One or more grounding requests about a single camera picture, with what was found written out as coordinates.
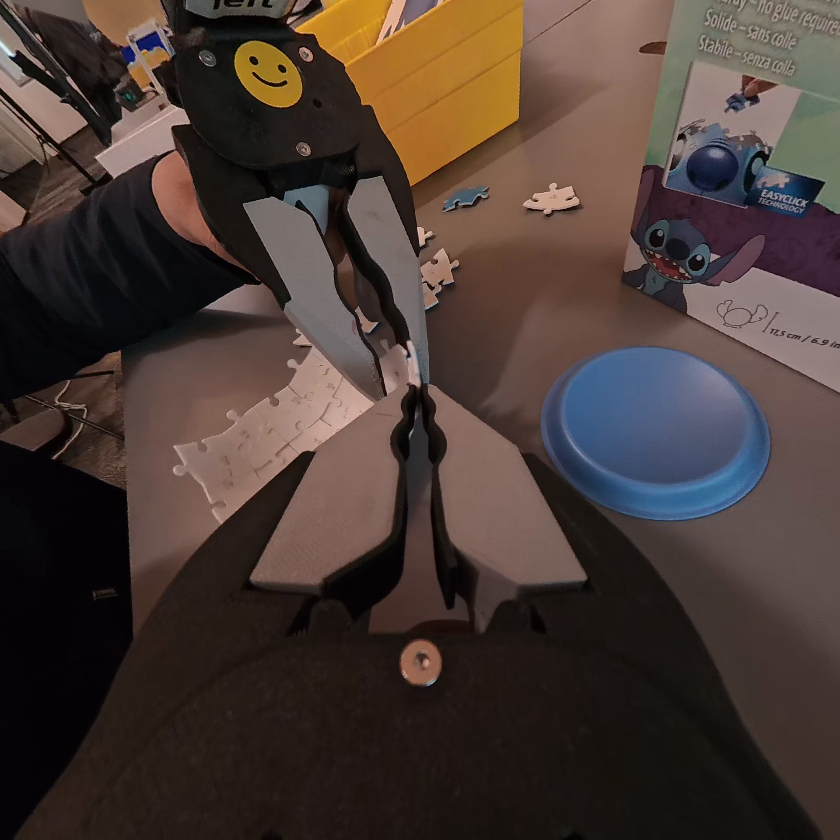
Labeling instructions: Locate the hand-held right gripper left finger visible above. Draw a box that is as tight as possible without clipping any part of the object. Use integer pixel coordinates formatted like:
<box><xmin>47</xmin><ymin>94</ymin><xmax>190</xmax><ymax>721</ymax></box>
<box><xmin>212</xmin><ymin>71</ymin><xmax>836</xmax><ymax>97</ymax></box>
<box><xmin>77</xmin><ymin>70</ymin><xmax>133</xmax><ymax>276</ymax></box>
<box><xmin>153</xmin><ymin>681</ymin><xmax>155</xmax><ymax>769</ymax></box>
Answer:
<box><xmin>249</xmin><ymin>384</ymin><xmax>420</xmax><ymax>616</ymax></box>

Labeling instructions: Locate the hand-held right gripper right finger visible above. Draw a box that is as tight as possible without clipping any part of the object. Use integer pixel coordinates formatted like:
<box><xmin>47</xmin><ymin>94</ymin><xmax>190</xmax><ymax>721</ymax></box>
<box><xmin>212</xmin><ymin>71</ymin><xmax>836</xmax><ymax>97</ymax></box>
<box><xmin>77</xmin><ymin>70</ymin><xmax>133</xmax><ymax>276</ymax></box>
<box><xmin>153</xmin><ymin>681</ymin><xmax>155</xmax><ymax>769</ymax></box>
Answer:
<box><xmin>420</xmin><ymin>384</ymin><xmax>588</xmax><ymax>634</ymax></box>

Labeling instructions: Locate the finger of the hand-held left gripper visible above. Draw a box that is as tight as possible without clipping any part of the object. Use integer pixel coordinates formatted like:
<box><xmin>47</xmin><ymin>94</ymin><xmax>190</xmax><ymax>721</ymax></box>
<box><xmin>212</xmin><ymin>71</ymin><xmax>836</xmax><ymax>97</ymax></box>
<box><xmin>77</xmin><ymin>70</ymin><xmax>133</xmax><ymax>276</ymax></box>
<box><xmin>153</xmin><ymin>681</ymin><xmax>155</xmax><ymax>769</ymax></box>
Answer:
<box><xmin>341</xmin><ymin>176</ymin><xmax>432</xmax><ymax>388</ymax></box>
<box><xmin>243</xmin><ymin>197</ymin><xmax>388</xmax><ymax>403</ymax></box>

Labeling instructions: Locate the assembled curved puzzle section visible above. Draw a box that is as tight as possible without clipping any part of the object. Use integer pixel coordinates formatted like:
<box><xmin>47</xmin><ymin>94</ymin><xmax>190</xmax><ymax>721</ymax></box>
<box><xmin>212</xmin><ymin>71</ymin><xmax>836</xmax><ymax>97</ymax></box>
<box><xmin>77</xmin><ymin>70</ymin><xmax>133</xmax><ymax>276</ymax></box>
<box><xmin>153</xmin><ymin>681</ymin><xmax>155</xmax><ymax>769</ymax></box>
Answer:
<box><xmin>172</xmin><ymin>341</ymin><xmax>421</xmax><ymax>526</ymax></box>

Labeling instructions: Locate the yellow plastic bin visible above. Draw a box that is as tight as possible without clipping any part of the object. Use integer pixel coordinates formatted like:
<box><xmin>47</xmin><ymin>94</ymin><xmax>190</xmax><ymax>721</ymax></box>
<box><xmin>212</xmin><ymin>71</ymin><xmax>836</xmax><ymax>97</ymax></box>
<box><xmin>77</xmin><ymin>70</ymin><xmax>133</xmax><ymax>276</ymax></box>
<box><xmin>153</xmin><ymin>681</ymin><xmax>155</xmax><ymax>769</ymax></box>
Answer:
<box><xmin>295</xmin><ymin>0</ymin><xmax>526</xmax><ymax>188</ymax></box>

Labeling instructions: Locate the scatter of puzzle pieces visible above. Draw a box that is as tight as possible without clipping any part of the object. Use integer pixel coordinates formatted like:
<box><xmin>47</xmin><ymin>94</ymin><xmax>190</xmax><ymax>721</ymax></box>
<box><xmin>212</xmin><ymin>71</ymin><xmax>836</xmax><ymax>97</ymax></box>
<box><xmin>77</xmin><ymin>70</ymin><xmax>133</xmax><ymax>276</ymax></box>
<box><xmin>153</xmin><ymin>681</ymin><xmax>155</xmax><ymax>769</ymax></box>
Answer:
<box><xmin>292</xmin><ymin>182</ymin><xmax>583</xmax><ymax>347</ymax></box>

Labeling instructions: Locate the colourful cartoon puzzle box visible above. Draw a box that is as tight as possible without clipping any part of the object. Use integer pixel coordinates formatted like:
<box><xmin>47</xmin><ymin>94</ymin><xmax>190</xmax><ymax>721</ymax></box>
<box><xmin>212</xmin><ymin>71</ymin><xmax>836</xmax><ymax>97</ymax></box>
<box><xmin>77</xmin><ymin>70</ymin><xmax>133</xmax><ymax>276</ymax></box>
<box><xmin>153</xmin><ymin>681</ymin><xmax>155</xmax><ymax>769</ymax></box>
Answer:
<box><xmin>622</xmin><ymin>0</ymin><xmax>840</xmax><ymax>395</ymax></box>

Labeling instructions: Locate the person's left forearm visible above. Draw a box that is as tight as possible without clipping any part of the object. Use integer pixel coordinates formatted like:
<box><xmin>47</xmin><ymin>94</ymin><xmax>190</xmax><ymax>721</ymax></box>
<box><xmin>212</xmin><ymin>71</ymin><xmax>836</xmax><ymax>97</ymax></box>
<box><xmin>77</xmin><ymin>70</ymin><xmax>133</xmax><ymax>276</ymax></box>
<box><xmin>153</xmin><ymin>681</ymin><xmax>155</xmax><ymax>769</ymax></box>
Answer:
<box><xmin>0</xmin><ymin>154</ymin><xmax>263</xmax><ymax>403</ymax></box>

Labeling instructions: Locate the blue puzzle piece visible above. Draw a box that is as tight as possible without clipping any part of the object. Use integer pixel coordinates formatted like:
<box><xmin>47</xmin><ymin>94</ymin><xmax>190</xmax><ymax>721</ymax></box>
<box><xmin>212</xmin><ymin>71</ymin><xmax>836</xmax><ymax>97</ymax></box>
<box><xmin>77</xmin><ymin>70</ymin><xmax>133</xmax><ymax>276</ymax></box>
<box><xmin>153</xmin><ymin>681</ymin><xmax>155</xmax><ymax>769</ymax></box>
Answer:
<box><xmin>441</xmin><ymin>185</ymin><xmax>492</xmax><ymax>214</ymax></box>

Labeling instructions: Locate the person's left hand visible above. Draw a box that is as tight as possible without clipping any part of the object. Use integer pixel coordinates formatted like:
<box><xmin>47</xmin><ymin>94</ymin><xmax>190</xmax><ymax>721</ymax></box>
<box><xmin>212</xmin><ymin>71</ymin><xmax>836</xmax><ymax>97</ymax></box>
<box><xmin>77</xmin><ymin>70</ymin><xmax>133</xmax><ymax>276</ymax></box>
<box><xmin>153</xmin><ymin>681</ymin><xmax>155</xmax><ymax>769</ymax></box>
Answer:
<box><xmin>151</xmin><ymin>150</ymin><xmax>255</xmax><ymax>274</ymax></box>

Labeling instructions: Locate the white box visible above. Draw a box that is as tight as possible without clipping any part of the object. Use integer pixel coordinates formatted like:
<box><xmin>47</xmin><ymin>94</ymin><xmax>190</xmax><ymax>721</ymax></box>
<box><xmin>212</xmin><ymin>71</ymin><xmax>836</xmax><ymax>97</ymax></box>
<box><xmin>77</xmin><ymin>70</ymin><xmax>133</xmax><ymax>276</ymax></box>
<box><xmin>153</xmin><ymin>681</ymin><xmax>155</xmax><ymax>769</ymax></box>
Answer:
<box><xmin>95</xmin><ymin>108</ymin><xmax>191</xmax><ymax>178</ymax></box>

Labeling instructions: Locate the blue round plastic stand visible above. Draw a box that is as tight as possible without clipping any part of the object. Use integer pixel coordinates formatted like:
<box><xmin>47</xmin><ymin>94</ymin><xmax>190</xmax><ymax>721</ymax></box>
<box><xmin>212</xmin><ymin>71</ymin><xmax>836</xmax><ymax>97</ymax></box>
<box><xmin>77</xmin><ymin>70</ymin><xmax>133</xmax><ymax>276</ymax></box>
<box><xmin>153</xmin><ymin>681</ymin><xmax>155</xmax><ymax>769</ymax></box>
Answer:
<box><xmin>540</xmin><ymin>348</ymin><xmax>770</xmax><ymax>521</ymax></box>

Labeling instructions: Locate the white card with blue ears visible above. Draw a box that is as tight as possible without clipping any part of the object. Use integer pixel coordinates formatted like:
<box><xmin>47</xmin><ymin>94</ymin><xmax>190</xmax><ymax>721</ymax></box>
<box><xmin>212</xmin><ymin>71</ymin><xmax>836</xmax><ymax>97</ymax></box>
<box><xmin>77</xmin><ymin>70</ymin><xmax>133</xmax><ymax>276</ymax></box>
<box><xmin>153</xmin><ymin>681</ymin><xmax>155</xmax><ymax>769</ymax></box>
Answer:
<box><xmin>377</xmin><ymin>0</ymin><xmax>454</xmax><ymax>46</ymax></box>

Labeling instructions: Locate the white cable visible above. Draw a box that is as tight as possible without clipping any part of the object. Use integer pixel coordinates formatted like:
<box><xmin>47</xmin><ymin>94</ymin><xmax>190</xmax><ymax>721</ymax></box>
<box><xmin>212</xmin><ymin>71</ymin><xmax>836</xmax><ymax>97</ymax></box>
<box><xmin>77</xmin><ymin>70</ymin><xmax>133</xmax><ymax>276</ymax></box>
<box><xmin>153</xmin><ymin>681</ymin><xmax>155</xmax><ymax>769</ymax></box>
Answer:
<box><xmin>51</xmin><ymin>379</ymin><xmax>89</xmax><ymax>460</ymax></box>

